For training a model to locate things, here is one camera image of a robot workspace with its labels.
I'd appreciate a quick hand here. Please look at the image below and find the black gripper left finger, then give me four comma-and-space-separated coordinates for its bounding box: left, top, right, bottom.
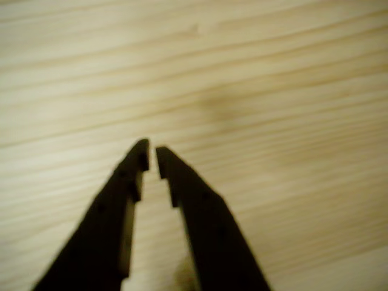
32, 138, 150, 291

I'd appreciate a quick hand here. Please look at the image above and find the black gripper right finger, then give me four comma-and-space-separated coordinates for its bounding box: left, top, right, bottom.
155, 146, 272, 291

